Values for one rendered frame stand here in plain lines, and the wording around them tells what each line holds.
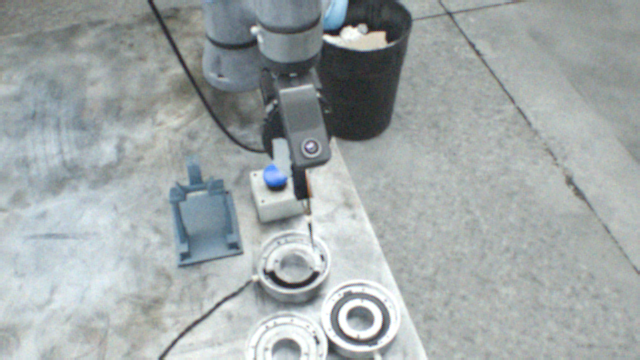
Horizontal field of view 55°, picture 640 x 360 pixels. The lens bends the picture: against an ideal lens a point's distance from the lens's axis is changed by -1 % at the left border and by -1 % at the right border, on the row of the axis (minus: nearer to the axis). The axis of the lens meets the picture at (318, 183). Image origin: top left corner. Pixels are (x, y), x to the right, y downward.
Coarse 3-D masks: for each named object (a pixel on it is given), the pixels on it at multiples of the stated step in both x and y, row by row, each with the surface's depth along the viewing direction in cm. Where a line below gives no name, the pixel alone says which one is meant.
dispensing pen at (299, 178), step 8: (296, 176) 84; (304, 176) 84; (296, 184) 84; (304, 184) 84; (296, 192) 85; (304, 192) 85; (304, 200) 86; (304, 208) 87; (312, 232) 88; (312, 240) 89
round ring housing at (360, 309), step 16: (336, 288) 84; (352, 288) 85; (368, 288) 85; (384, 288) 84; (352, 304) 84; (368, 304) 84; (336, 336) 81; (352, 336) 81; (368, 336) 81; (352, 352) 79; (368, 352) 79
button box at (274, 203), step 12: (252, 180) 96; (288, 180) 96; (252, 192) 100; (264, 192) 95; (276, 192) 95; (288, 192) 95; (264, 204) 93; (276, 204) 94; (288, 204) 95; (300, 204) 96; (264, 216) 95; (276, 216) 96; (288, 216) 97
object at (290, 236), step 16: (272, 240) 90; (288, 240) 91; (304, 240) 91; (320, 240) 89; (288, 256) 90; (304, 256) 89; (304, 272) 87; (320, 272) 87; (272, 288) 84; (304, 288) 85; (320, 288) 86
